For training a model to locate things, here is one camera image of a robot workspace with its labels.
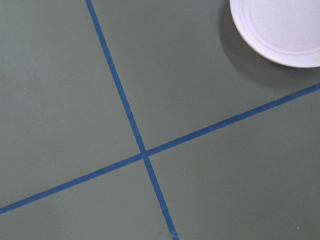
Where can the pink plate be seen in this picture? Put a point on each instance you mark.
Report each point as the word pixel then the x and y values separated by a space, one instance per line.
pixel 286 32

